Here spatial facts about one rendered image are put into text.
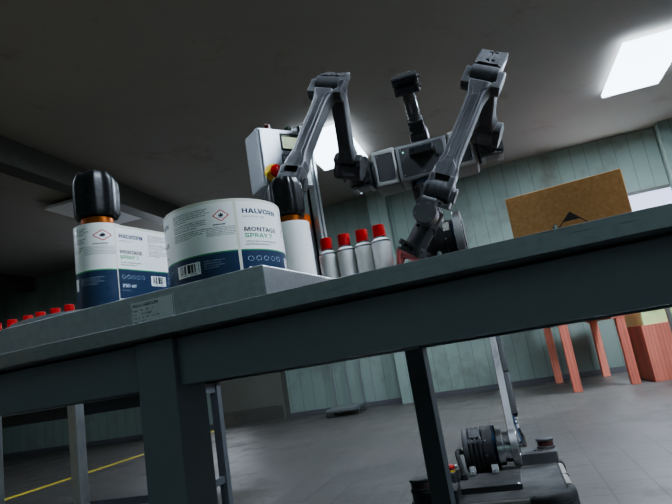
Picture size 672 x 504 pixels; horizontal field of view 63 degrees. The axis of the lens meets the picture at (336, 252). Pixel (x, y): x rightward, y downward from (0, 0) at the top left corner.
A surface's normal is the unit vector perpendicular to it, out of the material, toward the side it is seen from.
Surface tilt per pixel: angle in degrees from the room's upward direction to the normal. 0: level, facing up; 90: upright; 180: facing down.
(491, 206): 90
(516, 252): 90
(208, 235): 90
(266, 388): 90
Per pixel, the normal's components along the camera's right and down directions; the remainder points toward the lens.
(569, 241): -0.39, -0.12
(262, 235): 0.74, -0.25
